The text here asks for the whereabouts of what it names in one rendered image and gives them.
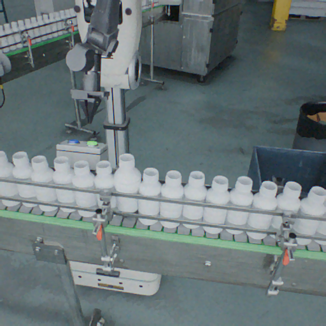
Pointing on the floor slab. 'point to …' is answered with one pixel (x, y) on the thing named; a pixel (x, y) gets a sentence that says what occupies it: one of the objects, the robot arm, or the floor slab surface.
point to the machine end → (194, 36)
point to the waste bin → (310, 128)
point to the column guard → (280, 14)
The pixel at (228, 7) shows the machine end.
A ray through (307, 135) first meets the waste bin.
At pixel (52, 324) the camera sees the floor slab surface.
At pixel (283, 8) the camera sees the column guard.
